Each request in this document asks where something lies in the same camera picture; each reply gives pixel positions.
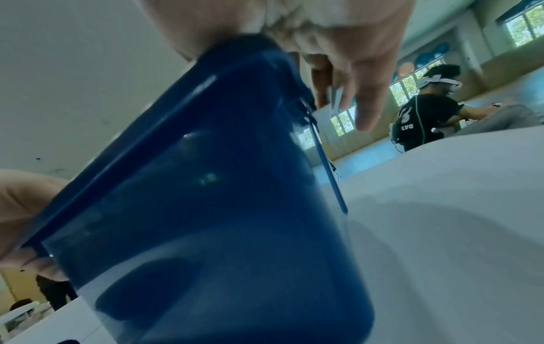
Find blue plastic bin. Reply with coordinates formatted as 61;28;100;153
18;33;377;344

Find person's left hand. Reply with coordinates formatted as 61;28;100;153
0;169;71;282

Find barred window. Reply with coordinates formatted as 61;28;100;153
388;71;420;105
330;105;358;137
495;0;544;48
297;128;315;151

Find row of exercise balls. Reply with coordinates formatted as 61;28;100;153
399;41;452;77

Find white head-mounted headset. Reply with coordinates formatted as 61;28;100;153
416;74;462;91

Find person's right hand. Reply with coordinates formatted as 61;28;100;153
137;0;420;133

